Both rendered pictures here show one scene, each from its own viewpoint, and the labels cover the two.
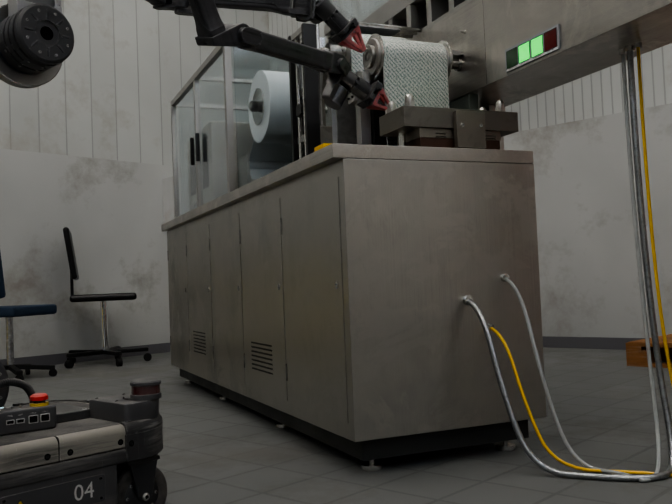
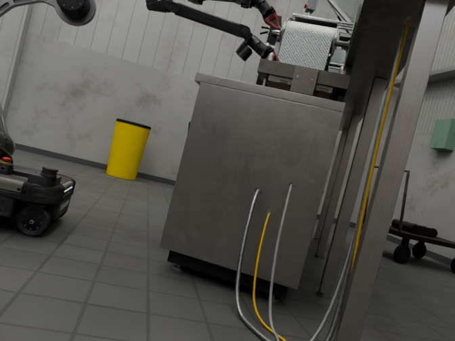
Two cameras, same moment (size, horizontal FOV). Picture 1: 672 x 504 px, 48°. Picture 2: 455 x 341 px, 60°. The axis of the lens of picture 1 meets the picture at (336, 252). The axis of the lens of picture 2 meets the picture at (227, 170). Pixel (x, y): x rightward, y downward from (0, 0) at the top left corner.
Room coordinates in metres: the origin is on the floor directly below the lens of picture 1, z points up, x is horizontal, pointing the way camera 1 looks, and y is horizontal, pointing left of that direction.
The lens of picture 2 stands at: (0.74, -1.21, 0.55)
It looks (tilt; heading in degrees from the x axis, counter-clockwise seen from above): 1 degrees down; 35
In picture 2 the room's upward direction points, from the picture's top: 14 degrees clockwise
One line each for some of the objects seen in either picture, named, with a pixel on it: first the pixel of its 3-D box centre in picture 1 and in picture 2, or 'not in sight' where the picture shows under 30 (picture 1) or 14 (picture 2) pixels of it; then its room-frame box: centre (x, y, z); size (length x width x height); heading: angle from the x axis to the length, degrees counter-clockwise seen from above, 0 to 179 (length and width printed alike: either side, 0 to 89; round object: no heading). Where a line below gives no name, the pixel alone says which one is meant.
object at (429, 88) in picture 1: (417, 98); (300, 61); (2.44, -0.28, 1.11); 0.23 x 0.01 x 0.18; 113
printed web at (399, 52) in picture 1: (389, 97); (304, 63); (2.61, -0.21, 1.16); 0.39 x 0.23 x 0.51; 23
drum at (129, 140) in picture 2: not in sight; (127, 149); (4.23, 2.91, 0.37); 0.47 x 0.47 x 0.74
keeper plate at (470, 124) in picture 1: (470, 129); (304, 81); (2.26, -0.41, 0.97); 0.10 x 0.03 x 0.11; 113
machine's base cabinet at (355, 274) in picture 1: (297, 306); (271, 189); (3.33, 0.18, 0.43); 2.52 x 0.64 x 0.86; 23
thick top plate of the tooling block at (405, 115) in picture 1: (448, 124); (302, 78); (2.34, -0.36, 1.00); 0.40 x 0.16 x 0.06; 113
